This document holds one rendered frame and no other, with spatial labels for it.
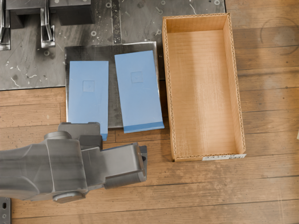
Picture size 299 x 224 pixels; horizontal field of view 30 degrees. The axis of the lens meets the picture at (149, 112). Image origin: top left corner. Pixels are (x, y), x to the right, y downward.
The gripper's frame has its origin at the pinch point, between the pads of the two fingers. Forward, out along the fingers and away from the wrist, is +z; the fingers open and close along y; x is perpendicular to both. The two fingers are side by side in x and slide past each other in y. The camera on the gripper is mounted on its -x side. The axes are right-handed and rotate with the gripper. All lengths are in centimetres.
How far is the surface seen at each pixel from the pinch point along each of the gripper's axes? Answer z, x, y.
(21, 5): 7.6, 11.2, 22.0
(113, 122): 3.2, -4.7, 1.8
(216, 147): 2.1, -23.0, -2.6
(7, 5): 7.6, 13.6, 22.0
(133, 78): 6.8, -8.4, 9.0
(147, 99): 4.8, -10.8, 5.6
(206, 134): 3.3, -21.4, -0.5
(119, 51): 9.8, -5.9, 13.4
